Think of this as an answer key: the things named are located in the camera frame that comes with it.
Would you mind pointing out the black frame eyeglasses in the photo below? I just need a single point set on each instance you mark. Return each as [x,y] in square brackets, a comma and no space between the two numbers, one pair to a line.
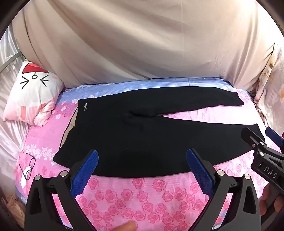
[30,168]

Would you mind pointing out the cream floral cloth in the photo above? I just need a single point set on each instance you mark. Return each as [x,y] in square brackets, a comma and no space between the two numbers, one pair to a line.
[271,84]

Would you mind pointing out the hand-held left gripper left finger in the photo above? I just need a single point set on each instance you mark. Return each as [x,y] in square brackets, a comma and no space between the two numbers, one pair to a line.
[85,173]

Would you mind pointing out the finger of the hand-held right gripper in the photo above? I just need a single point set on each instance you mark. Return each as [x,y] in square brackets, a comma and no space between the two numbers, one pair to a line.
[251,137]
[274,135]

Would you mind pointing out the beige cloth backdrop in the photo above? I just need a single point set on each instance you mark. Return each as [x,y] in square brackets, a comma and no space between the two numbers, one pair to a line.
[137,40]

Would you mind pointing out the white satin cloth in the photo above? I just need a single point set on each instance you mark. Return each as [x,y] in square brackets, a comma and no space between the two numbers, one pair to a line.
[8,142]

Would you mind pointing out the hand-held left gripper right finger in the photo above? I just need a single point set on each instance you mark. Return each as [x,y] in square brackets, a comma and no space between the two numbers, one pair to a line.
[199,171]

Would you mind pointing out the pink floral bed sheet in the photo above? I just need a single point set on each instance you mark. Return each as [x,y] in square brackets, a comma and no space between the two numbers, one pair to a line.
[137,200]

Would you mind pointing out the cat face print pillow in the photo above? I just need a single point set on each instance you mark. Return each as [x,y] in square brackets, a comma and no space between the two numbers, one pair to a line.
[35,97]

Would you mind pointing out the black pants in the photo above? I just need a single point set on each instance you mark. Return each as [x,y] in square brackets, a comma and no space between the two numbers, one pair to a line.
[133,137]

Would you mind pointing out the person's left hand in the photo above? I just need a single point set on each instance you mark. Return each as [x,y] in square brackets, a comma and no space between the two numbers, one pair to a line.
[128,227]

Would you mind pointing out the person's right hand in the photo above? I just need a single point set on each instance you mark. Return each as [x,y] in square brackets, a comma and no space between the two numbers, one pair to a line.
[267,200]

